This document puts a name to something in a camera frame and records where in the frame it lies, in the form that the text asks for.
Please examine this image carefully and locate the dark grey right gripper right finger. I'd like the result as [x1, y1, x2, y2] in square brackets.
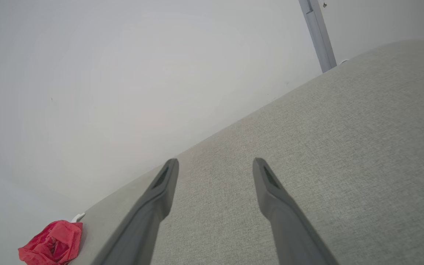
[252, 158, 339, 265]

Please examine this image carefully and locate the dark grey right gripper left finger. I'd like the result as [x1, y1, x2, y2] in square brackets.
[91, 158, 180, 265]

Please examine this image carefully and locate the red shirt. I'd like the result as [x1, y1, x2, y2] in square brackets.
[18, 220, 84, 265]

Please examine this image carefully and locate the grey fabric sofa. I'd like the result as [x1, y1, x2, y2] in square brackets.
[70, 39, 424, 265]

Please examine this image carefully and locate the grey metal pole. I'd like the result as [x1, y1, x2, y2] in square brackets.
[298, 0, 337, 73]

